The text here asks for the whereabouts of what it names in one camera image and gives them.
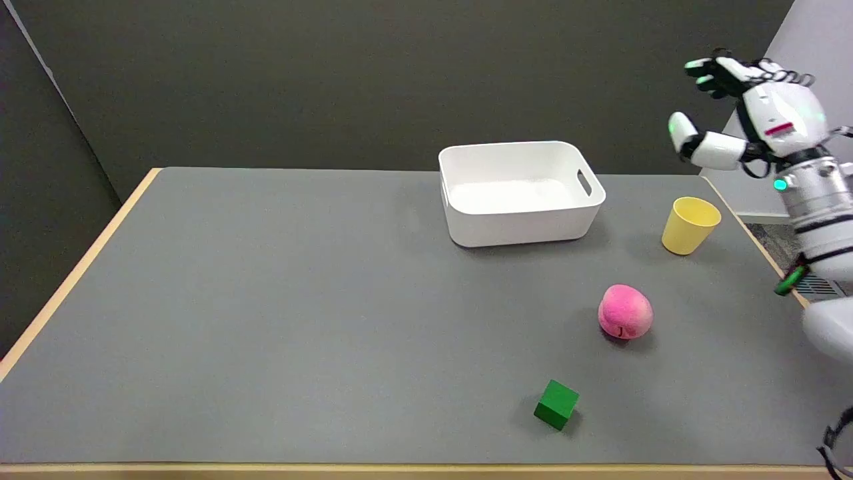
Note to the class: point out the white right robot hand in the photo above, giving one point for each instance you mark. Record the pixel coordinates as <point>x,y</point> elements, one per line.
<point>776,113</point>

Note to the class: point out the yellow plastic cup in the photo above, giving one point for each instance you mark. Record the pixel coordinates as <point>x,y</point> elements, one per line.
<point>689,225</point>

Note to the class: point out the pink toy peach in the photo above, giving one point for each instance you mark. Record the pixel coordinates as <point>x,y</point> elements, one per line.
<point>624,312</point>

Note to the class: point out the white plastic bin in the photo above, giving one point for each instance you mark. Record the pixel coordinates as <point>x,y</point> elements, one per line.
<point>520,192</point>

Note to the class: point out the green wooden cube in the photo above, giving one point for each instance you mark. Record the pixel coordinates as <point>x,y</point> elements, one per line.
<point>556,404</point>

